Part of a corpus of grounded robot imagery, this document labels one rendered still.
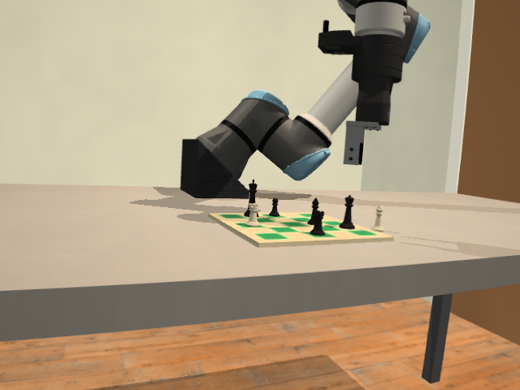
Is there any white bishop chess piece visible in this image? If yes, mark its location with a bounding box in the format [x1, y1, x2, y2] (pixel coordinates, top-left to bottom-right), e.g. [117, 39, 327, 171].
[371, 205, 384, 232]

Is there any green and cream chessboard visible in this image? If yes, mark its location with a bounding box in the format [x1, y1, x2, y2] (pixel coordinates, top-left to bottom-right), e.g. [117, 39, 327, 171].
[208, 212, 393, 248]

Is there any white rook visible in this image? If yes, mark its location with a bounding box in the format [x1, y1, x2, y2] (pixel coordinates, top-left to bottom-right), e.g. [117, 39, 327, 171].
[245, 203, 260, 227]

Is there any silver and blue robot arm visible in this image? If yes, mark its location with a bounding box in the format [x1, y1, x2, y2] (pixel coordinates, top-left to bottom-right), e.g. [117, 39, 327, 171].
[196, 0, 431, 181]

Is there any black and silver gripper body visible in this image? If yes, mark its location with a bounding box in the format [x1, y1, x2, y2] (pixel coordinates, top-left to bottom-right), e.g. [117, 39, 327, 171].
[318, 2, 410, 126]

